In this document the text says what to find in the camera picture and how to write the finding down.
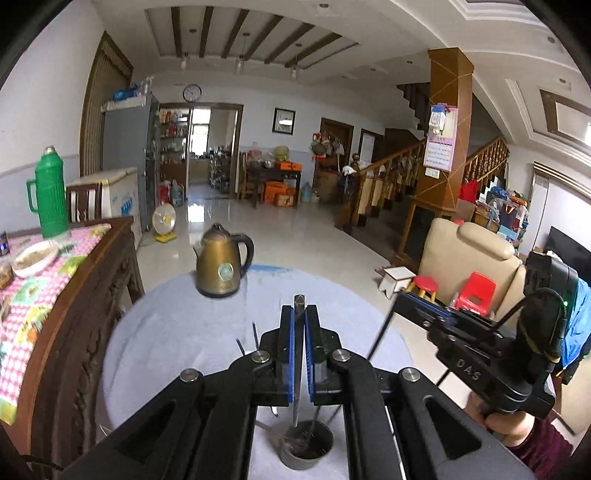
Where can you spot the grey refrigerator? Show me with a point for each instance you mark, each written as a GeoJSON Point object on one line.
{"type": "Point", "coordinates": [130, 140]}

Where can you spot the orange crate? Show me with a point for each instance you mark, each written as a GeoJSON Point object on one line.
{"type": "Point", "coordinates": [271, 189]}

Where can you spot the dark wooden side table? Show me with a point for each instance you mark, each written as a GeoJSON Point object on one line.
{"type": "Point", "coordinates": [288, 172]}

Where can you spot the red plastic child chair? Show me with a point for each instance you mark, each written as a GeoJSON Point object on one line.
{"type": "Point", "coordinates": [476, 295]}

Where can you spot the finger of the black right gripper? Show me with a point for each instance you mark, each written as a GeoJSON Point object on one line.
{"type": "Point", "coordinates": [422, 312]}

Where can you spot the framed wall picture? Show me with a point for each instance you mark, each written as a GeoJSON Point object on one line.
{"type": "Point", "coordinates": [283, 121]}

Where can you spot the grey round table cloth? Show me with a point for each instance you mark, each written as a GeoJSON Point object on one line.
{"type": "Point", "coordinates": [174, 327]}

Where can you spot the green thermos flask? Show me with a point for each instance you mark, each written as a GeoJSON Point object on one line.
{"type": "Point", "coordinates": [46, 194]}

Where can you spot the pink wall calendar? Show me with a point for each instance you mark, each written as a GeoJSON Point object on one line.
{"type": "Point", "coordinates": [441, 138]}

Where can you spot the small yellow floor fan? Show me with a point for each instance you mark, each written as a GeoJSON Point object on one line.
{"type": "Point", "coordinates": [163, 223]}

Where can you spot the round wall clock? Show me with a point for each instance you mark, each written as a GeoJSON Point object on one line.
{"type": "Point", "coordinates": [191, 93]}

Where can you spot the dark round utensil cup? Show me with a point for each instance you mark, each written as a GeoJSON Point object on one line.
{"type": "Point", "coordinates": [304, 446]}

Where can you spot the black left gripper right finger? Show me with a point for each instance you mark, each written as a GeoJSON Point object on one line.
{"type": "Point", "coordinates": [325, 386]}

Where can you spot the red yellow round stool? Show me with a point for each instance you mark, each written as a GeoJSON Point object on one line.
{"type": "Point", "coordinates": [424, 287]}

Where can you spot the pink checkered table cover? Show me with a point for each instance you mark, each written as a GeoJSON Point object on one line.
{"type": "Point", "coordinates": [31, 301]}

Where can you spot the person's right hand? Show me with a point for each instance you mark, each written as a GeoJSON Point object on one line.
{"type": "Point", "coordinates": [514, 428]}

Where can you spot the small white wooden stool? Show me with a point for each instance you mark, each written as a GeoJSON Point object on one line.
{"type": "Point", "coordinates": [395, 279]}

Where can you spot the white bowl with food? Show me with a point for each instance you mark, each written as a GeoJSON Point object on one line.
{"type": "Point", "coordinates": [35, 258]}

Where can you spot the black chopstick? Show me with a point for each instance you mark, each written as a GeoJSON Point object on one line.
{"type": "Point", "coordinates": [255, 336]}
{"type": "Point", "coordinates": [299, 313]}
{"type": "Point", "coordinates": [240, 347]}

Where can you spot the gold electric kettle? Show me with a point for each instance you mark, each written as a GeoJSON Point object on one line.
{"type": "Point", "coordinates": [222, 261]}

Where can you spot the brown tiled pillar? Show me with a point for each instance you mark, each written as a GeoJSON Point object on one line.
{"type": "Point", "coordinates": [451, 84]}

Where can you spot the white chest freezer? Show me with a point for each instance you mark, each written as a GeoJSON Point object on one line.
{"type": "Point", "coordinates": [119, 196]}

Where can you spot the beige leather armchair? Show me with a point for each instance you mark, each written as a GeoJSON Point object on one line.
{"type": "Point", "coordinates": [453, 252]}

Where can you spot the wooden stair railing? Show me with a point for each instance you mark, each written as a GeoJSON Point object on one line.
{"type": "Point", "coordinates": [396, 177]}

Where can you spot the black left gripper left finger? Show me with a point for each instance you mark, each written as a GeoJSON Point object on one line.
{"type": "Point", "coordinates": [274, 383]}

